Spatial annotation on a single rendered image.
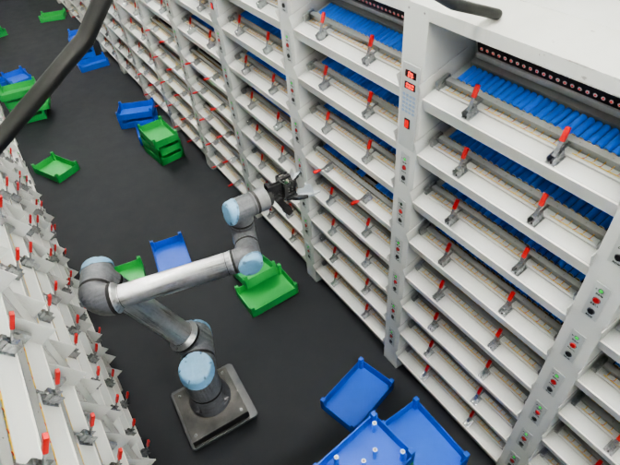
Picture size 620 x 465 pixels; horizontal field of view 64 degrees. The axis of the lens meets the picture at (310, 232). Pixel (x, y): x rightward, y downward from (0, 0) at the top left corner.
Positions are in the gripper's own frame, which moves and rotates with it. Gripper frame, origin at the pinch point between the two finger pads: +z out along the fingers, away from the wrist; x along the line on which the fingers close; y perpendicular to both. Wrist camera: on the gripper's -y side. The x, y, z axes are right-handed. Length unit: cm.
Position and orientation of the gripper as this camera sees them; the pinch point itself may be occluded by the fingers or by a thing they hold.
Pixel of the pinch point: (311, 182)
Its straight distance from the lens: 196.5
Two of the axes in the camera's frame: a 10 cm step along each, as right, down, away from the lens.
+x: -5.5, -5.5, 6.3
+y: -0.4, -7.4, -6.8
